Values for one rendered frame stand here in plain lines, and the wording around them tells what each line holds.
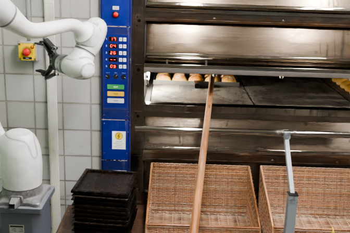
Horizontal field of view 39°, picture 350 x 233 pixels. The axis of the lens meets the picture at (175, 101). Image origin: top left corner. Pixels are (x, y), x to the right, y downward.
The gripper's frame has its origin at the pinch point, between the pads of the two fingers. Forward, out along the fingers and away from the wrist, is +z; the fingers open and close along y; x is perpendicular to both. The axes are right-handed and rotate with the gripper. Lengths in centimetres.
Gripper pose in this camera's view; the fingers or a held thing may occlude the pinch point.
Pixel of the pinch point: (38, 56)
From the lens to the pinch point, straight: 253.2
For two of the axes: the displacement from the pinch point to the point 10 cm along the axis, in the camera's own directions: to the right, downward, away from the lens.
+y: -0.3, 9.6, 2.7
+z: -7.1, -2.0, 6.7
